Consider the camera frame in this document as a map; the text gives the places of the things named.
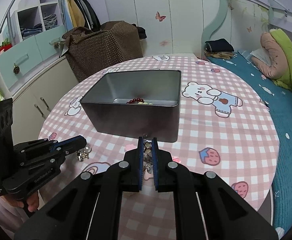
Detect silver pearl jewelry piece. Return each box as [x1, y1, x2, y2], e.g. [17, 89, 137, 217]
[77, 146, 92, 161]

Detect dark red bead bracelet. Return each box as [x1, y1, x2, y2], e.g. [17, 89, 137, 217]
[125, 97, 144, 105]

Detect left hand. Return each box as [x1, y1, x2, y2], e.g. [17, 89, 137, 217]
[1, 191, 39, 212]

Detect grey metal tin box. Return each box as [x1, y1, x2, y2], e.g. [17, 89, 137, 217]
[80, 69, 182, 142]

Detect pink checkered tablecloth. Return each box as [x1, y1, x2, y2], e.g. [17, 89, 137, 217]
[37, 55, 280, 240]

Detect white cabinet with drawers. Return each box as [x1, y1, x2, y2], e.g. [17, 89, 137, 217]
[0, 25, 78, 144]

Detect folded dark clothes pile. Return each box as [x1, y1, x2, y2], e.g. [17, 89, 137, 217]
[204, 38, 235, 60]

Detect hanging clothes in wardrobe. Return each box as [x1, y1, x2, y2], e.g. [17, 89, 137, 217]
[58, 0, 101, 31]

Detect teal bed sheet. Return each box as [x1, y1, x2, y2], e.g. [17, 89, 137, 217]
[209, 51, 292, 239]

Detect pink and green rolled quilt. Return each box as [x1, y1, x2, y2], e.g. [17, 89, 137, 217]
[251, 29, 292, 91]

